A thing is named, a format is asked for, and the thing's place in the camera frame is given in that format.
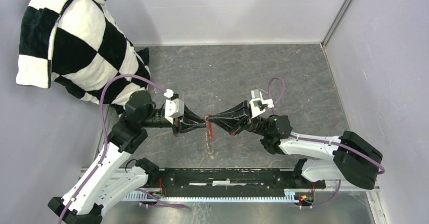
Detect black white checkered cloth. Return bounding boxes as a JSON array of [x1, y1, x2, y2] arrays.
[[16, 0, 150, 107]]

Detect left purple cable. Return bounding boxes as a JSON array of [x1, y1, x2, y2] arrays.
[[57, 74, 188, 224]]

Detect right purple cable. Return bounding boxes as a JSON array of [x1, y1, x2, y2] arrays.
[[267, 77, 385, 209]]

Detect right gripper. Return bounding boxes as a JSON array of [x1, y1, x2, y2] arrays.
[[206, 101, 269, 138]]

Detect purple cable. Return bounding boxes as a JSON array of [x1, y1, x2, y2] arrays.
[[57, 74, 188, 224], [267, 77, 385, 209]]

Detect aluminium frame rail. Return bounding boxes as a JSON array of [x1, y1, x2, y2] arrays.
[[65, 167, 390, 224]]

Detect white toothed cable duct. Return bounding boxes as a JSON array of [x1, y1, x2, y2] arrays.
[[122, 191, 298, 204]]

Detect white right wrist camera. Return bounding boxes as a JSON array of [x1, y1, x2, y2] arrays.
[[249, 89, 274, 119]]

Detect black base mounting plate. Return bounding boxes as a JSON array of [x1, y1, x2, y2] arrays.
[[142, 168, 326, 197]]

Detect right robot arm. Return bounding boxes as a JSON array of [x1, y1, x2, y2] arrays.
[[206, 101, 385, 190]]

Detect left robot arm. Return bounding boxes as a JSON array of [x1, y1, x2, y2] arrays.
[[48, 91, 206, 223]]

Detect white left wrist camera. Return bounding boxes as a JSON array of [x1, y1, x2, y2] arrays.
[[164, 89, 185, 124]]

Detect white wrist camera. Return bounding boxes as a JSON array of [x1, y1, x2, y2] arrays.
[[249, 89, 274, 119], [164, 89, 185, 124]]

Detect metal key organizer red handle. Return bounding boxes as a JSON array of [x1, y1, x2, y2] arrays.
[[204, 114, 214, 159]]

